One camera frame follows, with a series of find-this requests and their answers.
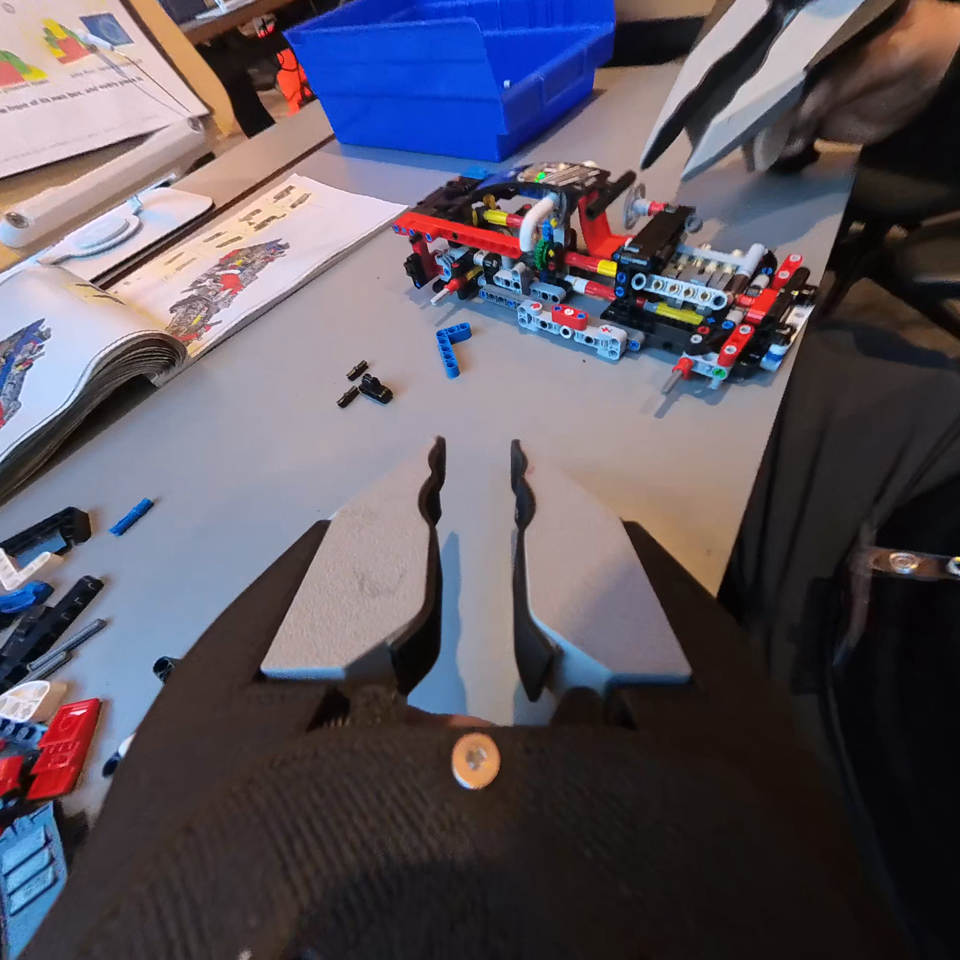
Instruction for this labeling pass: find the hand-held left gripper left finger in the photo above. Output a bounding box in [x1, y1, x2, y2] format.
[258, 436, 446, 695]

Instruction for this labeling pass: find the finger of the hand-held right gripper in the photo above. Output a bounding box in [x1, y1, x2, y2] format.
[681, 0, 897, 183]
[641, 0, 781, 170]

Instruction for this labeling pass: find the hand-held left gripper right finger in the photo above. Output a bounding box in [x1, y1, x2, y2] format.
[510, 438, 693, 702]

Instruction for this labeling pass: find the brick car chassis model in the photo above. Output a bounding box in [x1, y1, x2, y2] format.
[393, 159, 820, 396]

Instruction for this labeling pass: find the blue angled beam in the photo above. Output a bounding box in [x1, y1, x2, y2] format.
[436, 322, 473, 381]

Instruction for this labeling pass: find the blue storage bin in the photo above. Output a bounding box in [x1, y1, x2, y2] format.
[285, 0, 618, 164]

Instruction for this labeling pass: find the person's right hand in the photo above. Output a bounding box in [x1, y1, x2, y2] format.
[795, 7, 946, 144]

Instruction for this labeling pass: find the blue connector pin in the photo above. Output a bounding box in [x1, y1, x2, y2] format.
[108, 497, 156, 538]

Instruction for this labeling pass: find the pile of loose bricks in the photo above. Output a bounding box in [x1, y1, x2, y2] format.
[0, 506, 181, 960]

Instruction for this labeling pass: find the building instruction booklet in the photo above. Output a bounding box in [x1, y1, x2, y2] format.
[0, 172, 410, 500]

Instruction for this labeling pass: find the red orange plastic object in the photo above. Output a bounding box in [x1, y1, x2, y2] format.
[271, 45, 315, 115]

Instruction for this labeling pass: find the printed instruction sheet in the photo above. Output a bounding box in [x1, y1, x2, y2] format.
[0, 0, 211, 181]

